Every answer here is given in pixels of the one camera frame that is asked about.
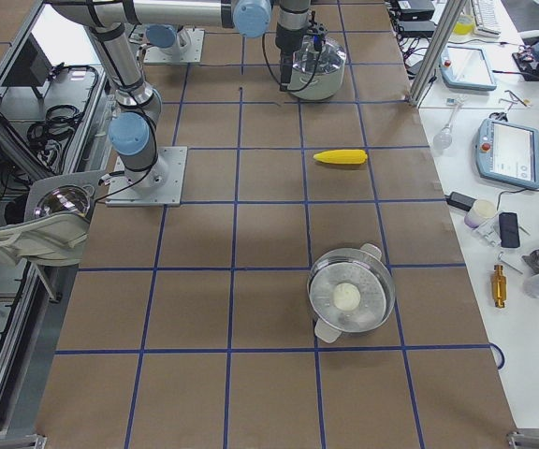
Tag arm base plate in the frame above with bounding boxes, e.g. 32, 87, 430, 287
144, 24, 205, 65
104, 146, 187, 207

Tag glass pot lid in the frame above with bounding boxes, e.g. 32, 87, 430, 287
293, 36, 347, 75

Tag near blue teach pendant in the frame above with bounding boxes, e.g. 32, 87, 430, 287
474, 119, 539, 190

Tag clear light bulb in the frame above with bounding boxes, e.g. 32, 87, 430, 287
432, 106, 459, 154

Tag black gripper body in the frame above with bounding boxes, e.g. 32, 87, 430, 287
280, 51, 294, 91

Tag aluminium frame post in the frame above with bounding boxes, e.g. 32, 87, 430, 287
407, 0, 466, 107

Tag far blue teach pendant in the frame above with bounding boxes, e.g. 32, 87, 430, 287
440, 46, 497, 92

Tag yellow plastic corn cob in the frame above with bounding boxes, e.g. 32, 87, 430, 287
313, 149, 368, 166

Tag blue teach pendant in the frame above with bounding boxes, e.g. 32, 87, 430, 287
440, 46, 497, 92
474, 119, 539, 190

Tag white keyboard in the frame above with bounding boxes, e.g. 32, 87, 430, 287
469, 0, 501, 37

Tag gold metal cylinder tool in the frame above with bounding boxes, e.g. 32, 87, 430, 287
490, 264, 507, 309

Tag white steamed bun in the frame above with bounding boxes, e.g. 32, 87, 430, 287
332, 282, 361, 311

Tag metal bowl on chair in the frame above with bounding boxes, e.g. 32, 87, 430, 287
34, 184, 91, 218

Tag stainless steel steamer pot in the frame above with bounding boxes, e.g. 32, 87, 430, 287
307, 243, 396, 343

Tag black scissors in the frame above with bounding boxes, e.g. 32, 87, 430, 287
488, 111, 508, 122

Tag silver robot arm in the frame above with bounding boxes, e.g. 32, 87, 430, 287
50, 1, 272, 199
275, 0, 311, 92

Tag pale green electric pot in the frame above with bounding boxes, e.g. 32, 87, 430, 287
288, 65, 345, 101

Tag black power adapter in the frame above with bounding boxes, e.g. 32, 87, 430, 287
445, 192, 476, 212

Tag black smartphone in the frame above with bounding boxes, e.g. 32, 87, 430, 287
499, 212, 520, 249

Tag white paper cup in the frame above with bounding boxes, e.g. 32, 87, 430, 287
464, 199, 497, 228

